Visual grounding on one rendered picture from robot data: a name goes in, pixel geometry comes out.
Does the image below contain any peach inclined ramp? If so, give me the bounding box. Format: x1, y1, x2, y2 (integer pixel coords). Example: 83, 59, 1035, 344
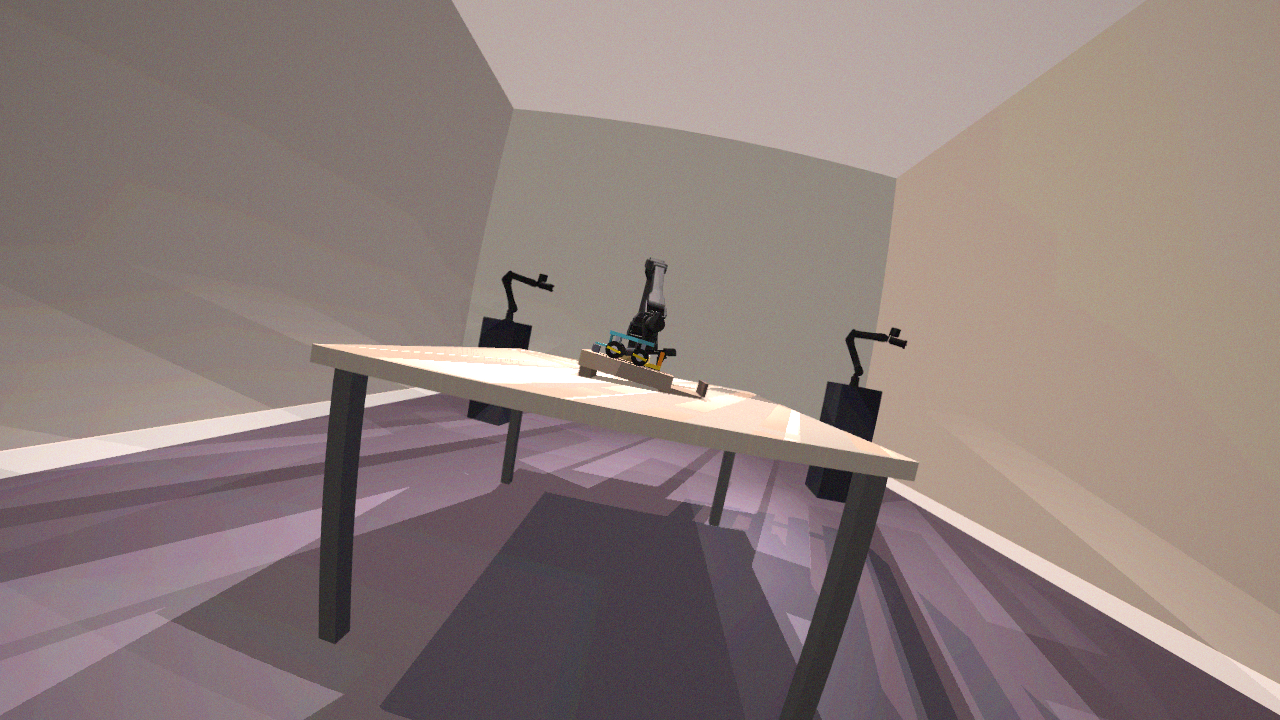
577, 345, 710, 400

